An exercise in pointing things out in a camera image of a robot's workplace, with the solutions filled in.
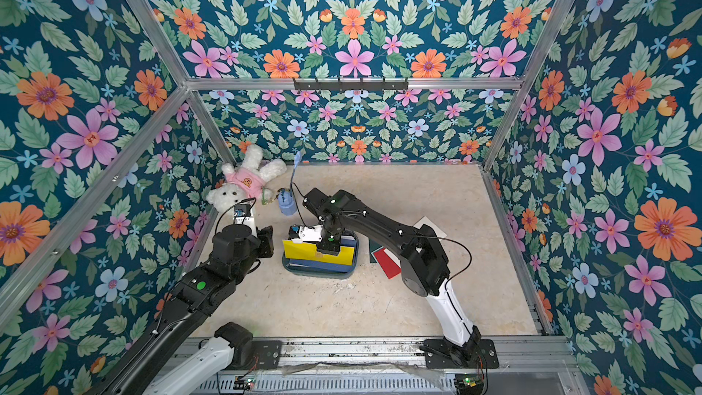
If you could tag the dark teal storage box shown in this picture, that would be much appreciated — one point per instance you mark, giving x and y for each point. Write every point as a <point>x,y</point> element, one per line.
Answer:
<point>321,269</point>

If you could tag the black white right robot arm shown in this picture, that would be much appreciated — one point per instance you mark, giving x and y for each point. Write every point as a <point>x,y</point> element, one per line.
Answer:
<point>424,264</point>

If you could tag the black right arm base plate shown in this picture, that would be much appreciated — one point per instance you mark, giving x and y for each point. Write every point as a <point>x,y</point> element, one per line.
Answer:
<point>439,353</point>

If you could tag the aluminium front rail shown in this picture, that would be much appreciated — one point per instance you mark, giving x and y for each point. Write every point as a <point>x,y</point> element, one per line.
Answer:
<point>391,365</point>

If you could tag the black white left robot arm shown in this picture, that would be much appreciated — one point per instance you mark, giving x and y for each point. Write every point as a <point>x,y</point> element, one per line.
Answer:
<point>191,302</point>

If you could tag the white teddy bear pink shirt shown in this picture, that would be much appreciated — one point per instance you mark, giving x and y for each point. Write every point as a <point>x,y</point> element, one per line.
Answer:
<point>249,180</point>

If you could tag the yellow envelope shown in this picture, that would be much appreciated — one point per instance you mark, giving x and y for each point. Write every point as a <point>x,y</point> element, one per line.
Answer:
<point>308,253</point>

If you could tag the metal hook rail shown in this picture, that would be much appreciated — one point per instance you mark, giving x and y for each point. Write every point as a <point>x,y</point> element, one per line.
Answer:
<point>343,85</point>

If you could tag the dark green envelope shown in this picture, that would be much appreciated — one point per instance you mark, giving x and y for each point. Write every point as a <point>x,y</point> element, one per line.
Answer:
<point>375,247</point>

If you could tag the right green circuit board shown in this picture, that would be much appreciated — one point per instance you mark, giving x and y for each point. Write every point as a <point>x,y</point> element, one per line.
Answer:
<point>468,385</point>

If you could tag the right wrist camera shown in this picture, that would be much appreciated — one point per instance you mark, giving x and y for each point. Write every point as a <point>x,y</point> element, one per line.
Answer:
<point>299,234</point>

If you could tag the green circuit board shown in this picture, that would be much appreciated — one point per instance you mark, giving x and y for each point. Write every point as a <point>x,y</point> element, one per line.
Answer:
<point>243,383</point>
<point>468,385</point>

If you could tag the red envelope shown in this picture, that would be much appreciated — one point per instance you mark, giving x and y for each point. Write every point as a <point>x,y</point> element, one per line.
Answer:
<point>387,261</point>

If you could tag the left green circuit board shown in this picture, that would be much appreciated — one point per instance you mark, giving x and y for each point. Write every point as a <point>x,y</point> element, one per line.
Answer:
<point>243,383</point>

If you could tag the dark blue envelope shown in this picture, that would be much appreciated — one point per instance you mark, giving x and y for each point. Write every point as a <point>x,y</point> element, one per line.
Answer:
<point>323,266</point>

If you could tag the white envelope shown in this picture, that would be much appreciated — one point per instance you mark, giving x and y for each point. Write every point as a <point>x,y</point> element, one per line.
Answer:
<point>426,222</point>

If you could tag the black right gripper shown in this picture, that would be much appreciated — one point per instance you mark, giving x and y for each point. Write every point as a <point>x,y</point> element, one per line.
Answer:
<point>332,244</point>

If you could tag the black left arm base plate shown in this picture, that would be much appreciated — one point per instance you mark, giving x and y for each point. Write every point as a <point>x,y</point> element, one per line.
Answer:
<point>258,355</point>

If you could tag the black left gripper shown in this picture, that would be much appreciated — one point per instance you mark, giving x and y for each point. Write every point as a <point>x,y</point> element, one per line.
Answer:
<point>266,240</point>

